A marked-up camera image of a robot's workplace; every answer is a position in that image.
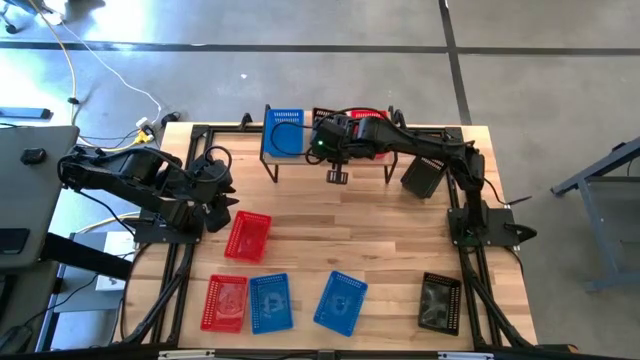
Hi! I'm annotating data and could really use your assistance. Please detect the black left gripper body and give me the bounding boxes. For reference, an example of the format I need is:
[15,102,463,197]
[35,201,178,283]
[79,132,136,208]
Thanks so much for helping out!
[187,156,234,204]

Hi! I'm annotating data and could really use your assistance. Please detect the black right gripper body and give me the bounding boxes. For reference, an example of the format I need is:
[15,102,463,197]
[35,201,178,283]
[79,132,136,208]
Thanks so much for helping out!
[313,115,361,164]

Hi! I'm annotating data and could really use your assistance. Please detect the black plastic slotted basket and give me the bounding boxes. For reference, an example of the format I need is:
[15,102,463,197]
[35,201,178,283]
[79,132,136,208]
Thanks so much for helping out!
[399,154,450,200]
[417,271,463,337]
[311,106,337,132]

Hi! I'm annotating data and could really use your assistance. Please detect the red plastic slotted basket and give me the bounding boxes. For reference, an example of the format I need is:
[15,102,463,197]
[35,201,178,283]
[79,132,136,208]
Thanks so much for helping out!
[348,108,390,162]
[223,209,274,265]
[199,273,250,335]

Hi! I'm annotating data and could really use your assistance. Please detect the blue plastic slotted basket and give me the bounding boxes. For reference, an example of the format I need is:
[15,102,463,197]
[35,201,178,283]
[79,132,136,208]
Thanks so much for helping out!
[263,108,306,159]
[312,270,370,339]
[248,272,295,336]

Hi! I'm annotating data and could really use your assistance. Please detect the wooden shelf with black legs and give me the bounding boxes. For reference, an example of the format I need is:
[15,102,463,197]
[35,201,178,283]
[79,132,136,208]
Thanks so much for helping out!
[258,103,401,185]

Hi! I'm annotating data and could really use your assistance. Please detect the white box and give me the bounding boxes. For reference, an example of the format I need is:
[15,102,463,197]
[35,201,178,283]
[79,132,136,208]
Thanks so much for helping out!
[94,230,137,294]

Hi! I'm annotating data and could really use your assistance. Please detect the black desk leg bar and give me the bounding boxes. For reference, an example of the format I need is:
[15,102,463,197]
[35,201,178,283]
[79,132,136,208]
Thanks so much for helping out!
[39,232,136,281]

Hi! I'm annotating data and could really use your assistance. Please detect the grey desk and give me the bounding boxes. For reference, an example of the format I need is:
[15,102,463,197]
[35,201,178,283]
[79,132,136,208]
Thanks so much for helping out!
[0,124,81,271]

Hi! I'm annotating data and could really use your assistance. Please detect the small black desk device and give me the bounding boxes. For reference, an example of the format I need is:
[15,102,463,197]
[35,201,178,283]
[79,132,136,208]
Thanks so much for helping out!
[19,148,49,166]

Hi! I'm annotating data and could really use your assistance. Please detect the dark blue flat bar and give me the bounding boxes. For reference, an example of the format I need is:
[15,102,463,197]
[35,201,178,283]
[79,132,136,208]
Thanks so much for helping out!
[0,105,54,121]

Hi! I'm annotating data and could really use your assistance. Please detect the black flat pad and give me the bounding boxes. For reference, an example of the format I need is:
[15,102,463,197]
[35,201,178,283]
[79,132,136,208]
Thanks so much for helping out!
[0,228,31,256]

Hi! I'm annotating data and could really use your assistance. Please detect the black computer mouse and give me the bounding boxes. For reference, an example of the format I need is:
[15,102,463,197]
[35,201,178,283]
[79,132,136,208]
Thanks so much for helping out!
[0,324,33,355]

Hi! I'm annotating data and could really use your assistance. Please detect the black office chair base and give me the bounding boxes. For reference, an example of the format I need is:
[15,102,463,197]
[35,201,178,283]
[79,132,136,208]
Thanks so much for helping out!
[0,0,61,35]

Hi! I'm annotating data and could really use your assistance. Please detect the grey blue metal cart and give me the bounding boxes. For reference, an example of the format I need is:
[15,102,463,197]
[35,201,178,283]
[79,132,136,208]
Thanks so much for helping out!
[549,134,640,294]

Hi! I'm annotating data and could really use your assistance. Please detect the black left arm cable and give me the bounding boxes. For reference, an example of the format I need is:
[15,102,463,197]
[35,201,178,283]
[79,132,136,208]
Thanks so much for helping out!
[201,144,235,184]

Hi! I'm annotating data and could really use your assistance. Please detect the yellow floor cable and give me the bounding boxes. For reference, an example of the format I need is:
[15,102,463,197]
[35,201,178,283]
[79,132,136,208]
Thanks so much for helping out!
[74,130,154,153]
[27,0,80,126]

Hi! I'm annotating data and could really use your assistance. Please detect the white floor cable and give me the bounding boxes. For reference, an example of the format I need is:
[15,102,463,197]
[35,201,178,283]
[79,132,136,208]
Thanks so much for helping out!
[49,19,164,126]

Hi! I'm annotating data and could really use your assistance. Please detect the black rail with white strips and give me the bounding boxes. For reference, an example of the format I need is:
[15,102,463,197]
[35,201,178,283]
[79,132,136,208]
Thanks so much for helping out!
[114,342,581,360]

